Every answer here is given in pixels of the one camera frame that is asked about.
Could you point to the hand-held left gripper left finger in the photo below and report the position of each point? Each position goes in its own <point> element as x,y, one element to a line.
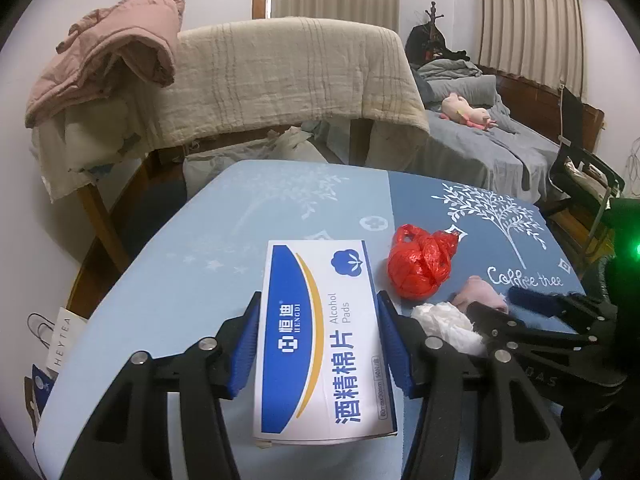
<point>245,350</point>

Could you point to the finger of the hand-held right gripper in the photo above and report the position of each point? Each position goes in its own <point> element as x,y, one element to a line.
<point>505,335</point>
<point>527,296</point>

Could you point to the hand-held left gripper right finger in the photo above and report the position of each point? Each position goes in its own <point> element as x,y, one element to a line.
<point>395,355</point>

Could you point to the pink cloth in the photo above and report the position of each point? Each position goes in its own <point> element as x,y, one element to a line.
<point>481,292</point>

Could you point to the white blue alcohol pad box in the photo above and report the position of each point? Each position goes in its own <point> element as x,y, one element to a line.
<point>320,340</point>

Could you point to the white crumpled tissue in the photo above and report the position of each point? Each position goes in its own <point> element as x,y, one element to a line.
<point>445,321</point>

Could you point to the red plastic bag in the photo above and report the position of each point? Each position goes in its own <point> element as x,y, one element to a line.
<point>420,265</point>

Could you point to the blue printed tablecloth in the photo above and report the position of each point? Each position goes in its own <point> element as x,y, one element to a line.
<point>200,260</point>

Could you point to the silver cushion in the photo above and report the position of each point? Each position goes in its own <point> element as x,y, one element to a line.
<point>585,175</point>

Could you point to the bed with grey sheet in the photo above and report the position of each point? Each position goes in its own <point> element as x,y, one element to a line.
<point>490,155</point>

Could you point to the white paper bag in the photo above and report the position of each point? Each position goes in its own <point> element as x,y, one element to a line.
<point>62,345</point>

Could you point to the black cantilever chair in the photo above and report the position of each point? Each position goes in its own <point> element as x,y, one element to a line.
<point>572,110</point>

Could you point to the pink plush toy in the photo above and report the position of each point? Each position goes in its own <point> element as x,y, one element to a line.
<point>467,112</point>

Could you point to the wooden headboard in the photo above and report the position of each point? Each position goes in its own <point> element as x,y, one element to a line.
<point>535,95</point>

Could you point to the blue packet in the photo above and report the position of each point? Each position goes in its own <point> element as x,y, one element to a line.
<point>41,395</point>

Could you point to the grey duvet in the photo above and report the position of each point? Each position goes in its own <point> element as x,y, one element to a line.
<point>450,75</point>

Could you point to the white cloth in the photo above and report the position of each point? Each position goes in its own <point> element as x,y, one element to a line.
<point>85,145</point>

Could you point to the narrow beige curtain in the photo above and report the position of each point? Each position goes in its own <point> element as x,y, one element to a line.
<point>530,35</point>

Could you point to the coat rack with dark clothes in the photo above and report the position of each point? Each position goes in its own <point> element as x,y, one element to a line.
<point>430,42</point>

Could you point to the beige blanket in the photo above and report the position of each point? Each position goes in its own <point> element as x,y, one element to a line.
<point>280,70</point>

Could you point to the pink padded jacket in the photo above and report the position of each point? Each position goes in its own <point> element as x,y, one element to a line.
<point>110,45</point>

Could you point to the wooden sofa frame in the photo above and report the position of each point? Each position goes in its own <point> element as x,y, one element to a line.
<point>95,210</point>

